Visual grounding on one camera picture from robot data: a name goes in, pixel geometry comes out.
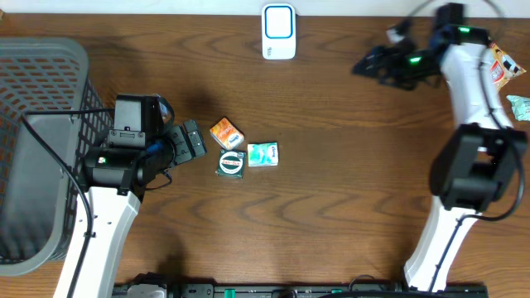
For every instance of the teal small carton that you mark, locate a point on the teal small carton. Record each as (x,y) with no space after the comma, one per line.
(263,154)

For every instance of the white barcode scanner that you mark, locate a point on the white barcode scanner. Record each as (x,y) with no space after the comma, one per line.
(278,31)

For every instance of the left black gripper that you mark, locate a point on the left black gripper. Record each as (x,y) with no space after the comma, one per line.
(182,136)

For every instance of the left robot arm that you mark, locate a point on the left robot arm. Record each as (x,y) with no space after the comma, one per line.
(115,175)

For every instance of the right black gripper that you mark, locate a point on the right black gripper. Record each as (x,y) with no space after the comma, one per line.
(389,53)

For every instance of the yellow snack bag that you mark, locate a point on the yellow snack bag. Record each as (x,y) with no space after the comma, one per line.
(502,67)

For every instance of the orange small carton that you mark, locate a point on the orange small carton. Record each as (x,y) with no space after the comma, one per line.
(226,134)

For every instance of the round tape roll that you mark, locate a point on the round tape roll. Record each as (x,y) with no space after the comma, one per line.
(231,164)

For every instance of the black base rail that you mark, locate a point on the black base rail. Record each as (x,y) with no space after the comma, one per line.
(359,289)

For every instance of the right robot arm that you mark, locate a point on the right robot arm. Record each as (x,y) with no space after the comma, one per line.
(479,174)

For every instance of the grey plastic shopping basket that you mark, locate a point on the grey plastic shopping basket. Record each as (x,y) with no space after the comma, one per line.
(49,76)

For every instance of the mint green pack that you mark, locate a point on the mint green pack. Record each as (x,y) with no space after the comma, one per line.
(520,107)

